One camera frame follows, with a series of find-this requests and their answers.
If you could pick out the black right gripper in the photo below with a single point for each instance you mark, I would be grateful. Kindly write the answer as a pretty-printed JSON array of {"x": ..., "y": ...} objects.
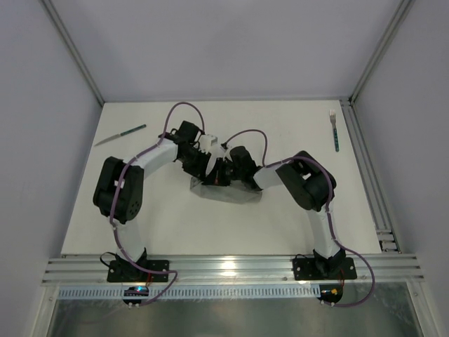
[{"x": 226, "y": 172}]

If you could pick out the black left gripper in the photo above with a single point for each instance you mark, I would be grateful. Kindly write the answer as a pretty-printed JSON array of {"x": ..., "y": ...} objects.
[{"x": 198, "y": 165}]

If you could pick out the grey cloth napkin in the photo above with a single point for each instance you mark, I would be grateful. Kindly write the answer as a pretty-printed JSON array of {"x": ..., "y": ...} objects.
[{"x": 235, "y": 193}]

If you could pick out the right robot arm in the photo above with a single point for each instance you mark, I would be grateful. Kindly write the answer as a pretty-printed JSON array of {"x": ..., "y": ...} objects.
[{"x": 312, "y": 188}]

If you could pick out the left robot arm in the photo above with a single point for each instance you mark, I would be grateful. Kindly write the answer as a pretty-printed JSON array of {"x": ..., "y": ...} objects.
[{"x": 119, "y": 196}]

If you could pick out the left controller board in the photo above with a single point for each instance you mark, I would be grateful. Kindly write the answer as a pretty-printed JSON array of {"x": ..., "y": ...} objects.
[{"x": 135, "y": 296}]

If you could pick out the controller board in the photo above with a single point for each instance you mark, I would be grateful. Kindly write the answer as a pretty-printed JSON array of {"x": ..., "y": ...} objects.
[
  {"x": 135, "y": 296},
  {"x": 330, "y": 293}
]

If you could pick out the right controller board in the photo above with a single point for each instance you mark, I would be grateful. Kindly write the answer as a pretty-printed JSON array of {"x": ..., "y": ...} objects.
[{"x": 330, "y": 293}]

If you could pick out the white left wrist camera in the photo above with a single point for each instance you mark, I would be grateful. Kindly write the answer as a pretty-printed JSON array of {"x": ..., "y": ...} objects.
[{"x": 207, "y": 143}]

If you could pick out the knife with green handle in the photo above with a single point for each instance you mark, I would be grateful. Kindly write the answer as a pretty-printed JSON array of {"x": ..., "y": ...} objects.
[{"x": 120, "y": 135}]

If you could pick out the aluminium front rail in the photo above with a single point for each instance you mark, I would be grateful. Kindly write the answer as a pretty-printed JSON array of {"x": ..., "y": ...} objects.
[{"x": 271, "y": 269}]

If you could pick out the aluminium rail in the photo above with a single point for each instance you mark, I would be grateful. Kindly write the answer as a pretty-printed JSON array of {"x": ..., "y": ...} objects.
[
  {"x": 376, "y": 201},
  {"x": 271, "y": 269}
]

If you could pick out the slotted grey cable duct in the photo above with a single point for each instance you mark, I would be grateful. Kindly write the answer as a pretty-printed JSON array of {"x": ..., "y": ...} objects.
[{"x": 195, "y": 292}]

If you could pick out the fork with green handle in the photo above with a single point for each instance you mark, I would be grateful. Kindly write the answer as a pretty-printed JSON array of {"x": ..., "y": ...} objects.
[{"x": 332, "y": 116}]

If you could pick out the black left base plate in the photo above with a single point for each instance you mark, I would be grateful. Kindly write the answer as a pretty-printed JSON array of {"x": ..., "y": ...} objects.
[{"x": 121, "y": 271}]

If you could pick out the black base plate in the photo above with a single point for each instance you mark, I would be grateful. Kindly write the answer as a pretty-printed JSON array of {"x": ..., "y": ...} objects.
[
  {"x": 121, "y": 271},
  {"x": 314, "y": 268}
]

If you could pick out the aluminium right side rail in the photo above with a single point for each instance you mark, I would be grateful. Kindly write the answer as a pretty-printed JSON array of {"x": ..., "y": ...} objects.
[{"x": 376, "y": 201}]

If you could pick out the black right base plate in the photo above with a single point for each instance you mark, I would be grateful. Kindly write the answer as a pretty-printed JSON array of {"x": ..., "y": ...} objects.
[{"x": 314, "y": 268}]

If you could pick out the left corner frame post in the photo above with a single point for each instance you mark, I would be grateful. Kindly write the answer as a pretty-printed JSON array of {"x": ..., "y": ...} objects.
[{"x": 57, "y": 22}]

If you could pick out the corner frame post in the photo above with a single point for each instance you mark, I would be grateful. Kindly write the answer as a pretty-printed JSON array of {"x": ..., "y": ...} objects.
[
  {"x": 57, "y": 22},
  {"x": 400, "y": 14}
]

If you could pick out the right corner frame post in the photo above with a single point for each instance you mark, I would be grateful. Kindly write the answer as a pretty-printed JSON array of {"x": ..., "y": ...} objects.
[{"x": 400, "y": 14}]

